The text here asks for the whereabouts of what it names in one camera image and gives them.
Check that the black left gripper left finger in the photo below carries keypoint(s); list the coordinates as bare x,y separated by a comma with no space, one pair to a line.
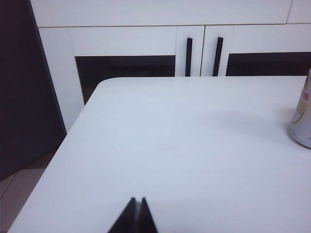
126,221

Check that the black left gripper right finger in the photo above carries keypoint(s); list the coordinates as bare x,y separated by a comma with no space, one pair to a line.
147,221

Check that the silver beer can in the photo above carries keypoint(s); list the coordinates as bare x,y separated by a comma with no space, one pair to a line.
302,116

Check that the white drawer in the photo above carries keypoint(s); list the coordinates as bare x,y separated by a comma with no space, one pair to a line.
145,12
300,11

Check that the white sideboard cabinet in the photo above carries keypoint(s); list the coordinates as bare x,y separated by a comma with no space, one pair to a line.
48,72

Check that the white glass cabinet door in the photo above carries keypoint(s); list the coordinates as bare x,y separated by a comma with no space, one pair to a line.
121,41
255,38

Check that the dark grey side panel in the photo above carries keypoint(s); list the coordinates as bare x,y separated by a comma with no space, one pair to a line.
19,72

